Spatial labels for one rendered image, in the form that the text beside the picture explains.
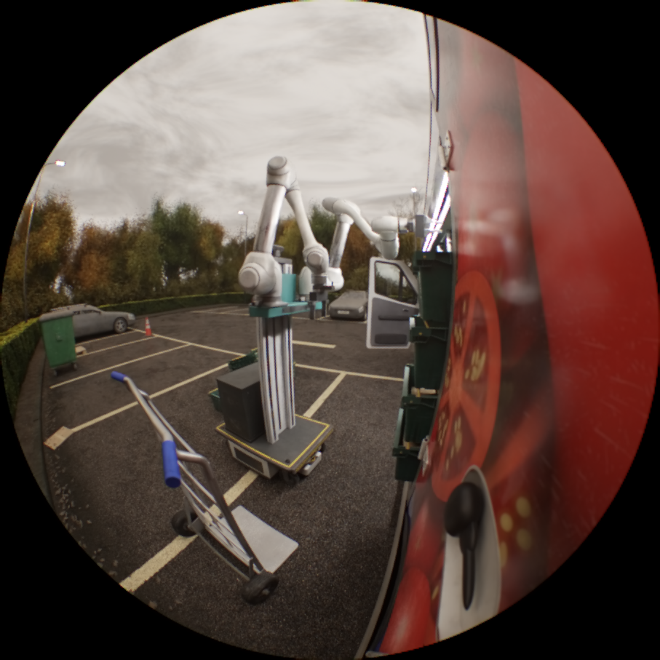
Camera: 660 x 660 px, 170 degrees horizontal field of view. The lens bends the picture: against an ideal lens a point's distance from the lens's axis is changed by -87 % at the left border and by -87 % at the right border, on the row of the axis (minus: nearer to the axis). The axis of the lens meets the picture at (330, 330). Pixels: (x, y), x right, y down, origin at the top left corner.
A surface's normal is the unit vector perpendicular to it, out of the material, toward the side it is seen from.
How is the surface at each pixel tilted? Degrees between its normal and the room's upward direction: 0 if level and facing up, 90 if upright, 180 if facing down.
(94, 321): 83
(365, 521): 0
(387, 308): 91
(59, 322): 94
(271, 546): 0
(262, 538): 0
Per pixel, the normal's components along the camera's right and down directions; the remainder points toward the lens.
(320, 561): 0.02, -0.98
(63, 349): 0.95, 0.14
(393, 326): 0.00, 0.16
